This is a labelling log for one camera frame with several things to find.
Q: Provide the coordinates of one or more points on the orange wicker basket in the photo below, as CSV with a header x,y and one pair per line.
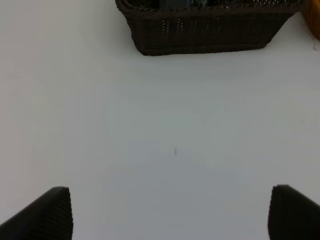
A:
x,y
311,15

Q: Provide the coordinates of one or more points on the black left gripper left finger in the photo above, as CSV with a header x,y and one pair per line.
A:
x,y
49,217

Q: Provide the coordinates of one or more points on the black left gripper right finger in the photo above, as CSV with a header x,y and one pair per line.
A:
x,y
292,215

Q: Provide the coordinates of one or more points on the dark brown wicker basket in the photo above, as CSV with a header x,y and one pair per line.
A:
x,y
219,26

